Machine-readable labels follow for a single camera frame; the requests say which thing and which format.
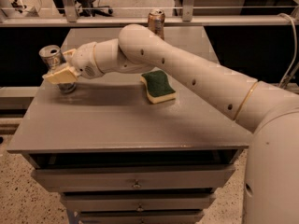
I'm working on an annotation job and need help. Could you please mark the green yellow sponge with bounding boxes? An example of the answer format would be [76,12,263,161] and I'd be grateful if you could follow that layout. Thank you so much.
[140,70,176,104]

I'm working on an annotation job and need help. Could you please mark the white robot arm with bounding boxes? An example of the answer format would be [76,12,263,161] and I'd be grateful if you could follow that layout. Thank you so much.
[43,24,299,224]

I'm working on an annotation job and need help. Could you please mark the grey drawer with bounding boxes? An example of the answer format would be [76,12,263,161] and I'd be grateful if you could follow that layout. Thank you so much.
[61,192,216,212]
[79,210,204,224]
[32,165,235,192]

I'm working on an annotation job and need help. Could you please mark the top grey drawer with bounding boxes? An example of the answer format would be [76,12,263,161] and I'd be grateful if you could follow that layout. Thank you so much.
[32,165,235,192]

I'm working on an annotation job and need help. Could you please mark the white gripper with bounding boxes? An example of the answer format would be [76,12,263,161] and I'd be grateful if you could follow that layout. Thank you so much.
[43,42,104,84]

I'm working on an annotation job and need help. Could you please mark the orange soda can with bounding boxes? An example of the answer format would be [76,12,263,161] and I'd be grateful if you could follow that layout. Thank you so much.
[148,8,165,39]

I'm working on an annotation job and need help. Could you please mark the silver blue redbull can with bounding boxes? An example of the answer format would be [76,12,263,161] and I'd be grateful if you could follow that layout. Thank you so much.
[38,45,76,93]

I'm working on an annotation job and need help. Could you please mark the grey drawer cabinet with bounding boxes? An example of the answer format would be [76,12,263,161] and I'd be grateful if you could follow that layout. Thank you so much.
[7,26,253,224]

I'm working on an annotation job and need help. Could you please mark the bottom grey drawer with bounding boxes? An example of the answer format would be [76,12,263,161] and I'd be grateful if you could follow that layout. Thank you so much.
[79,210,204,224]

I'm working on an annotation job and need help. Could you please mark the middle grey drawer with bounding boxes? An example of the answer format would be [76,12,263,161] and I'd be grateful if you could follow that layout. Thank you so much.
[61,192,216,212]

